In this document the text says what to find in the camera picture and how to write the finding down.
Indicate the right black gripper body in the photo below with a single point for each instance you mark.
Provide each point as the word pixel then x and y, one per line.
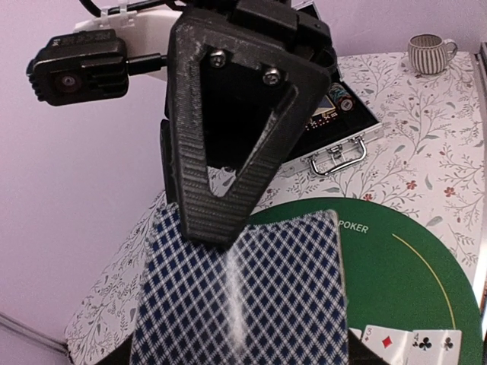
pixel 298 30

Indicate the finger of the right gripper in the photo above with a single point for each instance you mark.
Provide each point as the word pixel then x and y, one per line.
pixel 237 105
pixel 170 180

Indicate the blue backed cards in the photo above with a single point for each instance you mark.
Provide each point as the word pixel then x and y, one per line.
pixel 276 296

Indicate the face up diamonds card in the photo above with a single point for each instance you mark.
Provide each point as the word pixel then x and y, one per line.
pixel 388 343

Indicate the face up clubs card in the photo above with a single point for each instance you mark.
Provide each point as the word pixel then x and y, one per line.
pixel 433 346

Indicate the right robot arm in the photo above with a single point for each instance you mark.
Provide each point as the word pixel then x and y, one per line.
pixel 145 27

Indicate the front row poker chips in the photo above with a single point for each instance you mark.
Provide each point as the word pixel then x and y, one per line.
pixel 341 97

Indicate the boxed card deck in case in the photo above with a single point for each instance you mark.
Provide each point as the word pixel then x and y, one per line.
pixel 325 113

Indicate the aluminium poker chip case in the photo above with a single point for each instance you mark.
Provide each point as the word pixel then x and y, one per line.
pixel 337 145

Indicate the striped ceramic mug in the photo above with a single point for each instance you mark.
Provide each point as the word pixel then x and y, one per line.
pixel 429 54

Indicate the round green poker mat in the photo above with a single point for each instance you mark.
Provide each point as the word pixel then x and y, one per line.
pixel 397 273

